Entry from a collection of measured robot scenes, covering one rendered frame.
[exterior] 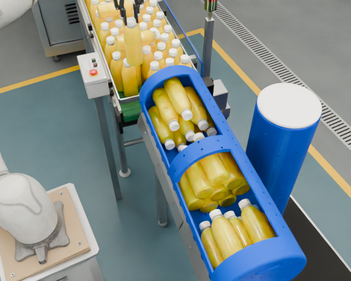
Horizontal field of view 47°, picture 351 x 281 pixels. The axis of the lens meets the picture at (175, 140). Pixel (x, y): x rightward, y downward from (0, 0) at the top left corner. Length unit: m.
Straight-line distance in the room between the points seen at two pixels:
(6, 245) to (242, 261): 0.80
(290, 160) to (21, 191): 1.18
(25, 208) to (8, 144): 1.96
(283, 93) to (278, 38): 2.19
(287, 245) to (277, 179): 0.84
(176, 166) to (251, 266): 0.43
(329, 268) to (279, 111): 1.02
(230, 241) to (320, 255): 1.25
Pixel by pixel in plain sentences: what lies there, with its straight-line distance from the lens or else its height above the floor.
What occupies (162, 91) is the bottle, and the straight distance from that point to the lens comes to 1.67.
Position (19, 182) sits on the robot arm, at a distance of 1.29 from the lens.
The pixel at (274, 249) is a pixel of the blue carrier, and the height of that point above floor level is 1.23.
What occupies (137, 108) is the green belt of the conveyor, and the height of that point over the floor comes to 0.90.
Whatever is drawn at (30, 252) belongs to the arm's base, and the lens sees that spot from 1.45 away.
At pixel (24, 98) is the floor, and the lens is 3.52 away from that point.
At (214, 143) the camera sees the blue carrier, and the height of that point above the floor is 1.23.
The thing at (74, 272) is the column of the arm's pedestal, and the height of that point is 0.90.
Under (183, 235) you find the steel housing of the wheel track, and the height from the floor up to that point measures 0.86.
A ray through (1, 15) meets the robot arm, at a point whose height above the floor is 1.74.
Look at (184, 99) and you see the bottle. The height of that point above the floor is 1.19.
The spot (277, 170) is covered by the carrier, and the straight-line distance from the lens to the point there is 1.96.
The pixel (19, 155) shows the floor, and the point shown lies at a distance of 3.11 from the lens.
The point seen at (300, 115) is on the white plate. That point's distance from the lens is 1.79.
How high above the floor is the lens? 2.27
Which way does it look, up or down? 50 degrees down
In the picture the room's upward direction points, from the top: straight up
